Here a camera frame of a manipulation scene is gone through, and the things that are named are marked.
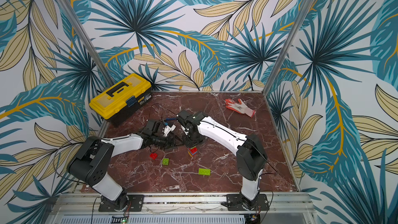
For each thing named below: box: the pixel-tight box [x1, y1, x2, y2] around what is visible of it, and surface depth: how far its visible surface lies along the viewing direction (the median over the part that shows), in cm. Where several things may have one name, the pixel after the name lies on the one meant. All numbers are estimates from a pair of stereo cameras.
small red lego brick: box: [149, 152, 159, 161], surface depth 89 cm
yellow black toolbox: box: [89, 73, 153, 127], surface depth 97 cm
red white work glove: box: [224, 98, 257, 118], surface depth 112 cm
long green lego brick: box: [198, 168, 211, 176], surface depth 85 cm
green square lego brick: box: [162, 158, 170, 166], surface depth 87 cm
